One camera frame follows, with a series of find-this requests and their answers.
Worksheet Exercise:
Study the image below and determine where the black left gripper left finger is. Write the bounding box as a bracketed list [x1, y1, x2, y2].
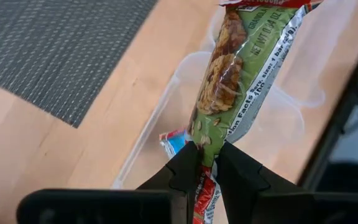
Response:
[16, 141, 203, 224]

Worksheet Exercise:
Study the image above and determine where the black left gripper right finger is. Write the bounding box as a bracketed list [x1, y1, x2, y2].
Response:
[215, 141, 358, 224]

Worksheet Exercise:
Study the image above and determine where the green granola bar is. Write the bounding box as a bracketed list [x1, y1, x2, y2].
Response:
[189, 0, 324, 224]

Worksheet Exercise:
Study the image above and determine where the blue granola bar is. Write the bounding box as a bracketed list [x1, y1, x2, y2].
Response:
[158, 126, 193, 160]

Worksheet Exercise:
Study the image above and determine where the clear plastic bin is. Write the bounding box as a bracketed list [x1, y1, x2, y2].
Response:
[112, 4, 328, 190]

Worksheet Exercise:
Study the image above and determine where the grey woven table mat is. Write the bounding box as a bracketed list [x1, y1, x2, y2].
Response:
[0, 0, 158, 129]

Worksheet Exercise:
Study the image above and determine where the black aluminium table frame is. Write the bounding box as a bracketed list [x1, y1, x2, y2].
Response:
[296, 26, 358, 194]

